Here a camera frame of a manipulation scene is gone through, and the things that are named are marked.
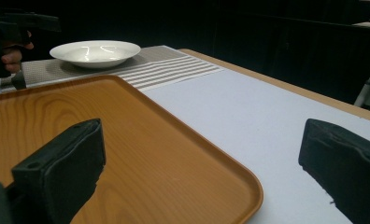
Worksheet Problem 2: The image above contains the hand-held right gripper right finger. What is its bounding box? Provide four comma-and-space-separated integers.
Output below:
298, 118, 370, 224

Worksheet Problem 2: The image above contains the white shallow bowl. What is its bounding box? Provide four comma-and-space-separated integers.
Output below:
49, 39, 142, 69

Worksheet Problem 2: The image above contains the grey striped placemat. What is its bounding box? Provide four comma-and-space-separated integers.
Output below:
0, 45, 225, 93

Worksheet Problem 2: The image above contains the white metal stand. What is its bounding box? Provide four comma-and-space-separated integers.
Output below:
353, 54, 370, 108

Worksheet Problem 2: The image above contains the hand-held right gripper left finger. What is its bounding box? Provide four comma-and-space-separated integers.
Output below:
10, 118, 107, 224

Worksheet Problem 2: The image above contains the wooden tray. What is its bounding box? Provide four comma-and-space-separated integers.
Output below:
0, 74, 264, 224

